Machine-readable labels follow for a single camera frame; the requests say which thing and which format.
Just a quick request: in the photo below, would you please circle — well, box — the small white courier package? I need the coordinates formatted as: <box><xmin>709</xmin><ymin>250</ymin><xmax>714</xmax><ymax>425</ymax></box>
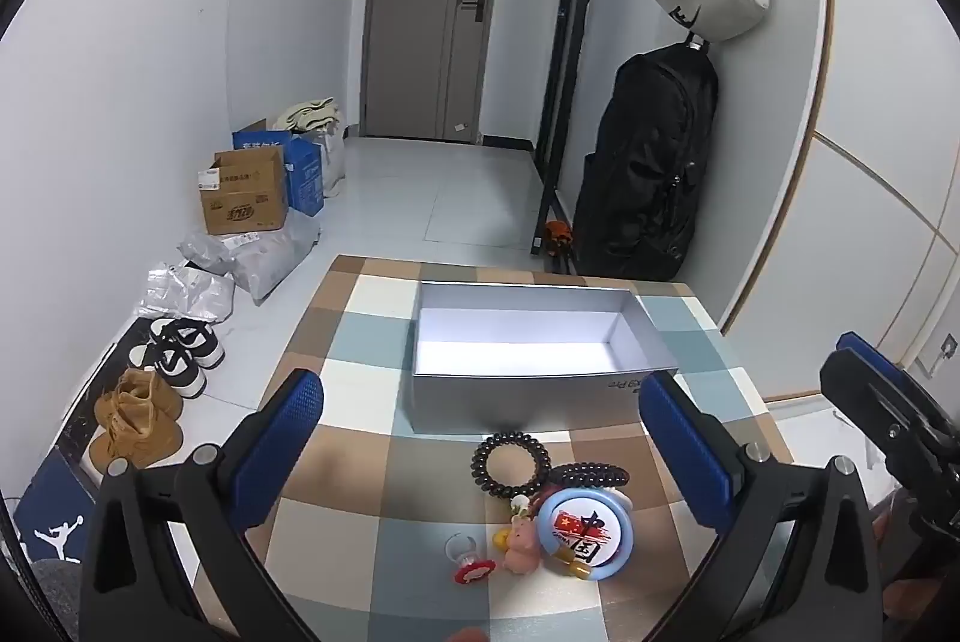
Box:
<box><xmin>178</xmin><ymin>229</ymin><xmax>242</xmax><ymax>273</ymax></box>

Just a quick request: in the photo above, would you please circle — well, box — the beige cloth bag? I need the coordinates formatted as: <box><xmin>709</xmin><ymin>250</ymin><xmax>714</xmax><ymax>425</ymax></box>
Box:
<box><xmin>271</xmin><ymin>98</ymin><xmax>347</xmax><ymax>197</ymax></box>

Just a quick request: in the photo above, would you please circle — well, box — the black spiral flower hair tie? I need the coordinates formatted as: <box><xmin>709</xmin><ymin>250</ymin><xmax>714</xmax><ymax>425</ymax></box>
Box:
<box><xmin>471</xmin><ymin>432</ymin><xmax>552</xmax><ymax>515</ymax></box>

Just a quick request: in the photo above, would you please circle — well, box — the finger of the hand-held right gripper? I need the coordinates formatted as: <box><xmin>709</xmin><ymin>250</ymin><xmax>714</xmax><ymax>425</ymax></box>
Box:
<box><xmin>819</xmin><ymin>348</ymin><xmax>960</xmax><ymax>467</ymax></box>
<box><xmin>838</xmin><ymin>331</ymin><xmax>960</xmax><ymax>444</ymax></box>

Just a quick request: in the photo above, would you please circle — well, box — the checkered tablecloth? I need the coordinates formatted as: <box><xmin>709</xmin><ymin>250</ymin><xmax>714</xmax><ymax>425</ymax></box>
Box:
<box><xmin>240</xmin><ymin>253</ymin><xmax>796</xmax><ymax>642</ymax></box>

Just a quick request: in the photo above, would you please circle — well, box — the brown boot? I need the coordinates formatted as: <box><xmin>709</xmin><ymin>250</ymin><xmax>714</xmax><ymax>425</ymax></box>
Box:
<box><xmin>94</xmin><ymin>368</ymin><xmax>185</xmax><ymax>424</ymax></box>
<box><xmin>88</xmin><ymin>408</ymin><xmax>185</xmax><ymax>472</ymax></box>

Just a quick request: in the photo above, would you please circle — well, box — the black speckled mat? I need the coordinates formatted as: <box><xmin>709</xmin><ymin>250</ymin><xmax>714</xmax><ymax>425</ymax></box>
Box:
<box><xmin>56</xmin><ymin>316</ymin><xmax>162</xmax><ymax>463</ymax></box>

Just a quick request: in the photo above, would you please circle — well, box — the blue round badge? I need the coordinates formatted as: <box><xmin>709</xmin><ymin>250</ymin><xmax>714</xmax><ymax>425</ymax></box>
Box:
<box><xmin>536</xmin><ymin>484</ymin><xmax>637</xmax><ymax>581</ymax></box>

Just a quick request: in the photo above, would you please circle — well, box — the wall socket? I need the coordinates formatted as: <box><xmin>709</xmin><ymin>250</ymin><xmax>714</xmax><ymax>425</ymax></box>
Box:
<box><xmin>930</xmin><ymin>333</ymin><xmax>959</xmax><ymax>377</ymax></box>

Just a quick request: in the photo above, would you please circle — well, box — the silver cardboard box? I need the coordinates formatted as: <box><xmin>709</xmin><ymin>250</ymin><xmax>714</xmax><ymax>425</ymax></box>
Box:
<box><xmin>409</xmin><ymin>280</ymin><xmax>680</xmax><ymax>434</ymax></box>

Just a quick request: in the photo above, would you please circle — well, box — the grey door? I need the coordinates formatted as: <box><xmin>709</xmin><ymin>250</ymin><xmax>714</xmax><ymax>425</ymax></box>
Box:
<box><xmin>360</xmin><ymin>0</ymin><xmax>512</xmax><ymax>146</ymax></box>

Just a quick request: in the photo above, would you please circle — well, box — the thin black spiral hair tie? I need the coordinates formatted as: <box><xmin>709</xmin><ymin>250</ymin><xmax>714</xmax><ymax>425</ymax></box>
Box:
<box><xmin>551</xmin><ymin>460</ymin><xmax>629</xmax><ymax>489</ymax></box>

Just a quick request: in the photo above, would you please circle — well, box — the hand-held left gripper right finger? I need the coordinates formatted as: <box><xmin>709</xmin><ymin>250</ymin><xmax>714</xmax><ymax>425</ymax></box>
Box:
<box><xmin>637</xmin><ymin>370</ymin><xmax>886</xmax><ymax>642</ymax></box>

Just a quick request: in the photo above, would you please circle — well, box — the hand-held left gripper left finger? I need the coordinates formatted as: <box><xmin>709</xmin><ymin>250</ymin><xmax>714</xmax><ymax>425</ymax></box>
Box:
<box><xmin>79</xmin><ymin>368</ymin><xmax>325</xmax><ymax>642</ymax></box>

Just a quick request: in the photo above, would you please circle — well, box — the dark shoe box white logo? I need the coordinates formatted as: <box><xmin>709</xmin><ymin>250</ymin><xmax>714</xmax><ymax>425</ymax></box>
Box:
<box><xmin>11</xmin><ymin>454</ymin><xmax>112</xmax><ymax>569</ymax></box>

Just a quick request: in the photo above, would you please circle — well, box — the blue cardboard box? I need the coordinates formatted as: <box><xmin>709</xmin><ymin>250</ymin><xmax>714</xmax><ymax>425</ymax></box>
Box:
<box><xmin>232</xmin><ymin>118</ymin><xmax>292</xmax><ymax>157</ymax></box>
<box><xmin>285</xmin><ymin>133</ymin><xmax>325</xmax><ymax>217</ymax></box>

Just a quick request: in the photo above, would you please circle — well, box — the large grey courier bag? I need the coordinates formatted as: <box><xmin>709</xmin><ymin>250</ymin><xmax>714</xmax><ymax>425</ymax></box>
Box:
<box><xmin>229</xmin><ymin>211</ymin><xmax>322</xmax><ymax>305</ymax></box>

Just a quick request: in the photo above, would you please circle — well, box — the black white sneaker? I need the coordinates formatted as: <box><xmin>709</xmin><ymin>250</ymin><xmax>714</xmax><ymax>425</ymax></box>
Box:
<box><xmin>129</xmin><ymin>342</ymin><xmax>208</xmax><ymax>399</ymax></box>
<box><xmin>150</xmin><ymin>316</ymin><xmax>226</xmax><ymax>368</ymax></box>

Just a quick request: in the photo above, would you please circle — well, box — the brown cardboard box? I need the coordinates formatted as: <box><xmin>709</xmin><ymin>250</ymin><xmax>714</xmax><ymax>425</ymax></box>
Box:
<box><xmin>197</xmin><ymin>147</ymin><xmax>292</xmax><ymax>236</ymax></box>

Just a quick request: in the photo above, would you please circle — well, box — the red clear plastic clip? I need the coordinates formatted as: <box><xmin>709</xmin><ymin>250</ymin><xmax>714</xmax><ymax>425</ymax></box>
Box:
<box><xmin>444</xmin><ymin>533</ymin><xmax>497</xmax><ymax>589</ymax></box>

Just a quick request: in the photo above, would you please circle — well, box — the pink pig charm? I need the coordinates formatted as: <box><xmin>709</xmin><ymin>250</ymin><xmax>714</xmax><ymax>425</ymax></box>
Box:
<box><xmin>491</xmin><ymin>511</ymin><xmax>541</xmax><ymax>574</ymax></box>

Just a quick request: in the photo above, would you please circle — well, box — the black backpack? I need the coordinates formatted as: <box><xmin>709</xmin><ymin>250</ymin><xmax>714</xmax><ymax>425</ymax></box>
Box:
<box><xmin>571</xmin><ymin>40</ymin><xmax>722</xmax><ymax>283</ymax></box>

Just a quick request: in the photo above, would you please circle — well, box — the white wardrobe wood trim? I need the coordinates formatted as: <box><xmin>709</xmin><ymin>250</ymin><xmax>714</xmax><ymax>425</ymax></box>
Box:
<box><xmin>716</xmin><ymin>0</ymin><xmax>960</xmax><ymax>403</ymax></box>

